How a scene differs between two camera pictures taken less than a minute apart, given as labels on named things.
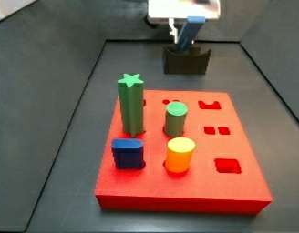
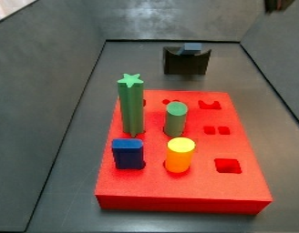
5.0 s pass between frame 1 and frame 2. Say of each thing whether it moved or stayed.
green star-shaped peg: stayed
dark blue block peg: stayed
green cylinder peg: stayed
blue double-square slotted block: moved
